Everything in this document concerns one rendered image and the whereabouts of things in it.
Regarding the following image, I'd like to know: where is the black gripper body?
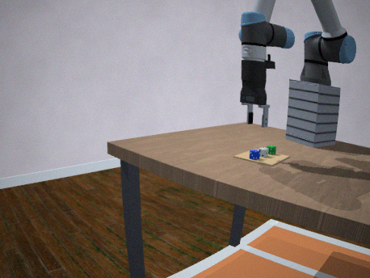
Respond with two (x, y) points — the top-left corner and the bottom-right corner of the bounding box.
(240, 45), (275, 105)

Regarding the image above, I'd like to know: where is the grey die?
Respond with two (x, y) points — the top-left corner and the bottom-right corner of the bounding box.
(259, 147), (269, 158)

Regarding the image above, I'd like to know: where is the green die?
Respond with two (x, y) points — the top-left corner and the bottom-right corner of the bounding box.
(267, 145), (276, 155)

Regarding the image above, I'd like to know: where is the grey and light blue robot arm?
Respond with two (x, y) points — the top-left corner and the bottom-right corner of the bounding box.
(238, 0), (356, 86)

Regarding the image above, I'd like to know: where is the tan flat mat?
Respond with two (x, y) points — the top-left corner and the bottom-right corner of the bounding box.
(233, 151), (289, 166)

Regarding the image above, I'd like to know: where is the blue die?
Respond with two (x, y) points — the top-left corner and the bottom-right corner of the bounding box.
(250, 150), (260, 160)

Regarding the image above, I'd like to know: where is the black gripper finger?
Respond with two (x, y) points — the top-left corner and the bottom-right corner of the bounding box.
(259, 104), (270, 127)
(242, 103), (254, 124)

